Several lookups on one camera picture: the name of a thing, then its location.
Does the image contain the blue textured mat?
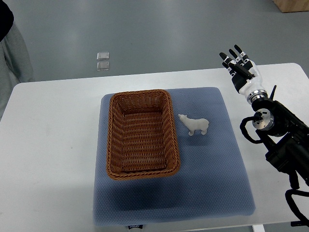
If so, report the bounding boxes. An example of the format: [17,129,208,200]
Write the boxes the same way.
[93,87,255,226]

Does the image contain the lower metal floor plate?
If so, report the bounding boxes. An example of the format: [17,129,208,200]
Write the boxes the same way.
[97,61,110,71]

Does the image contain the white bear figurine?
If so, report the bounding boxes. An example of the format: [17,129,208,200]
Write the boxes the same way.
[178,114,209,136]

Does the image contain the upper metal floor plate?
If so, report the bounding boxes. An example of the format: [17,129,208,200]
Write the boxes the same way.
[97,52,110,60]

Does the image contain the person in grey clothing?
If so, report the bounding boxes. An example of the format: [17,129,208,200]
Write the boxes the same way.
[0,1,35,116]

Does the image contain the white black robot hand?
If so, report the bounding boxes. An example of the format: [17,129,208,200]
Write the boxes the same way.
[219,45,267,104]

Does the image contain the wooden box corner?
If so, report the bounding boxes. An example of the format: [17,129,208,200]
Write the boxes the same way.
[273,0,309,13]

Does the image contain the brown wicker basket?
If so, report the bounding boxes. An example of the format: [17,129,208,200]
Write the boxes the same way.
[106,89,181,180]

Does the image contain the black table control panel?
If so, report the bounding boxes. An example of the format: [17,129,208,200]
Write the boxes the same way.
[290,221,309,227]

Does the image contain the metal floor plate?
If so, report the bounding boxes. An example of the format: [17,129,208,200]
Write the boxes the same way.
[97,52,110,60]
[97,61,110,71]

